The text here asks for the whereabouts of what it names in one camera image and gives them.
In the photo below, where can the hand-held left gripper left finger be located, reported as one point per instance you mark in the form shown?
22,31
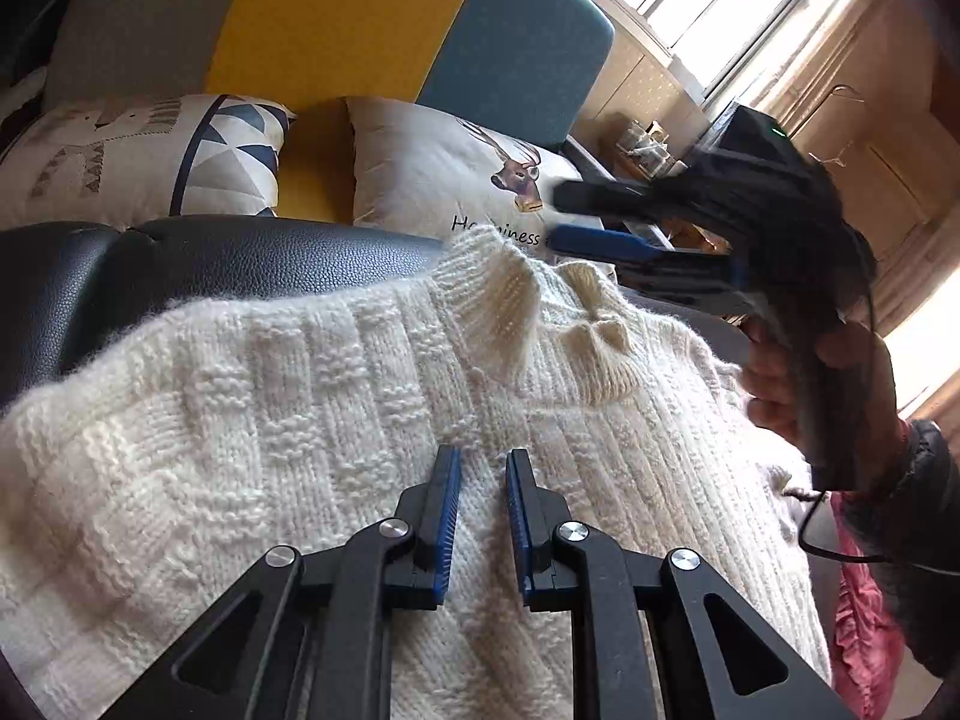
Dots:
448,517

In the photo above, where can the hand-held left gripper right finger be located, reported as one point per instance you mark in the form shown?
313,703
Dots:
517,517

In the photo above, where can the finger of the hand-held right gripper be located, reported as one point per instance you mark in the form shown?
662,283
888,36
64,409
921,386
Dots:
600,241
600,199

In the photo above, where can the cream knitted sweater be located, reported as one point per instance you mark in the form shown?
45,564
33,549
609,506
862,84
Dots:
262,405

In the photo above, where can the person's right forearm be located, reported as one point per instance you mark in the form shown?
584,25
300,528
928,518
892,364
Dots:
922,540

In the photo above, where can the person's right hand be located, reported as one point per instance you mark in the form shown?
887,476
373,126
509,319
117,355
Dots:
772,390

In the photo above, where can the row of glass jars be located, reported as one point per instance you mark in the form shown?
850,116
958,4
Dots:
645,139

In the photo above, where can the wooden side table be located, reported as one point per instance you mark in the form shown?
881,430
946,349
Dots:
679,236

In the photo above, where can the deer print pillow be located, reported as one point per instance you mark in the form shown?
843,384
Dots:
420,165

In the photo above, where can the beige curtain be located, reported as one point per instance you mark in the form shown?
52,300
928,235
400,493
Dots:
862,30

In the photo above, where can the small bright window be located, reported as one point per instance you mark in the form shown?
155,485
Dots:
930,352

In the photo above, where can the yellow blue grey sofa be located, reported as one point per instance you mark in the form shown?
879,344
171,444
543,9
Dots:
337,15

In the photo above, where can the pink ruffled bedding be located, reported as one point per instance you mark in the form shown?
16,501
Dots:
862,615

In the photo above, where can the black leather table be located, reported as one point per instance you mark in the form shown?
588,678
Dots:
150,270

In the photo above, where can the triangle print pillow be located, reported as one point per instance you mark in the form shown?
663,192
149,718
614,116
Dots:
112,157

